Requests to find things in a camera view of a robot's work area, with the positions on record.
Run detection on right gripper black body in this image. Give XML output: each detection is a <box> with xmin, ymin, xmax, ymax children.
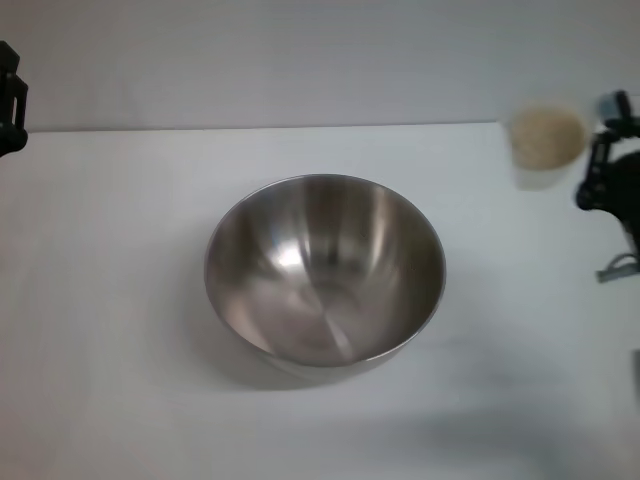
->
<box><xmin>605</xmin><ymin>148</ymin><xmax>640</xmax><ymax>241</ymax></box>

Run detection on clear plastic measuring cup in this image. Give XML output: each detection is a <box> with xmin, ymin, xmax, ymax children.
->
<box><xmin>504</xmin><ymin>99</ymin><xmax>594</xmax><ymax>192</ymax></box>

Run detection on right wrist thin cable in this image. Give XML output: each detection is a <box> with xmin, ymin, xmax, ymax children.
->
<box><xmin>595</xmin><ymin>253</ymin><xmax>639</xmax><ymax>285</ymax></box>

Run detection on white uncooked rice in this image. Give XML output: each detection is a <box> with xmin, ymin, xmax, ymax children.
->
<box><xmin>509</xmin><ymin>105</ymin><xmax>587</xmax><ymax>170</ymax></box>

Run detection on stainless steel mixing bowl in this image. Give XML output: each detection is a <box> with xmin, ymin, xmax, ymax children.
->
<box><xmin>203</xmin><ymin>173</ymin><xmax>448</xmax><ymax>389</ymax></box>

